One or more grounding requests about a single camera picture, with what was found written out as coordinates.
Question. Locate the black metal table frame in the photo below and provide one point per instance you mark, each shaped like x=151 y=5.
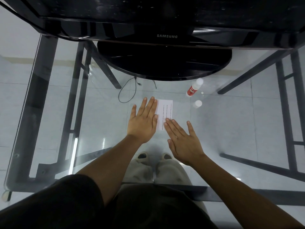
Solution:
x=35 y=92

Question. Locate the person's beige shoe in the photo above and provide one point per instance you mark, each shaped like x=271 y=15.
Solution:
x=139 y=168
x=171 y=170

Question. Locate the person's right thumb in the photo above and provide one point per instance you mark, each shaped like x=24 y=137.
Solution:
x=172 y=147

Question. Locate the person's right little finger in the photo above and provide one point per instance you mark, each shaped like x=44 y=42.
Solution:
x=190 y=129

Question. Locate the person's right forearm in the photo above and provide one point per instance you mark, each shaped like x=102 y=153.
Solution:
x=238 y=195

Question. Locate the person's right hand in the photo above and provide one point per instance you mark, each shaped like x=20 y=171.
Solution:
x=187 y=146

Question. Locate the person's left hand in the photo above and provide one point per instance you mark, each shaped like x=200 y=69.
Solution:
x=141 y=125

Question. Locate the person's right beige shoe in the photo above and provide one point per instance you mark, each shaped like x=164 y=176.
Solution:
x=171 y=170

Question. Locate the person's left little finger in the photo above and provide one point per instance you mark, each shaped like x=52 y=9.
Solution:
x=133 y=112

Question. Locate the person's left beige shoe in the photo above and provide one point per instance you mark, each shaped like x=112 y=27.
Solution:
x=139 y=168

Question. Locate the person's left middle finger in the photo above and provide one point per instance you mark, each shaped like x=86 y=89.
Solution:
x=150 y=106

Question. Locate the person's left thumb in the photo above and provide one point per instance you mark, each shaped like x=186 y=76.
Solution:
x=155 y=122

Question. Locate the black computer monitor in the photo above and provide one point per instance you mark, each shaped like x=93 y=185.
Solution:
x=166 y=21

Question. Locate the white round bottle cap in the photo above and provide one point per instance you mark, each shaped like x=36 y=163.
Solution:
x=197 y=103

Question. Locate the white printed paper sheet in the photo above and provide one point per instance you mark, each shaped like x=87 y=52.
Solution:
x=166 y=109

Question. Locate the person's black clothing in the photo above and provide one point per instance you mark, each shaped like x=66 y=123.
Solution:
x=59 y=205

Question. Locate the white bottle with red label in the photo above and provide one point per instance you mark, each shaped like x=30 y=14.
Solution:
x=191 y=90

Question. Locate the person's left forearm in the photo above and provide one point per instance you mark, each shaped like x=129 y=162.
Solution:
x=112 y=169

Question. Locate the person's right middle finger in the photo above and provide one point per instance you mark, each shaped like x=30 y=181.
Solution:
x=174 y=128

